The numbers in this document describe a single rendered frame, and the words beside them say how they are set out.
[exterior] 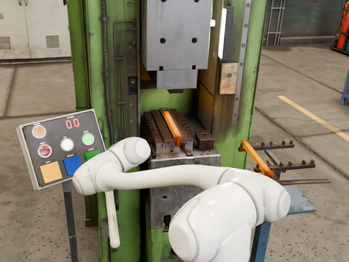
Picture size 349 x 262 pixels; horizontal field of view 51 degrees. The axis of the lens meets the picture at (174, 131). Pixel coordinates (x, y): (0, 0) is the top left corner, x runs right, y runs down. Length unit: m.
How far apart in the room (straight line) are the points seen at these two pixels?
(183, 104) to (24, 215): 1.55
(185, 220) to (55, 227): 2.21
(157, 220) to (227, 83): 0.84
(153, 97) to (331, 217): 1.78
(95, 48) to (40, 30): 5.19
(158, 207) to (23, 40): 5.41
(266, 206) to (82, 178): 0.62
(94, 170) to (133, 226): 1.16
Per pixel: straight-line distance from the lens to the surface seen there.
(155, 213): 2.06
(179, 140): 1.85
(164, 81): 1.77
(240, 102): 2.11
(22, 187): 3.46
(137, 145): 1.29
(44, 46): 7.06
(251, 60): 2.05
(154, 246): 2.23
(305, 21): 9.55
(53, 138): 1.67
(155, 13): 1.69
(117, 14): 1.81
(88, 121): 1.73
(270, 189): 0.92
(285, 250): 2.84
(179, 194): 2.02
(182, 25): 1.72
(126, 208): 2.27
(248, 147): 1.92
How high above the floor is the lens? 1.86
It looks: 26 degrees down
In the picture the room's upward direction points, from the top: 2 degrees clockwise
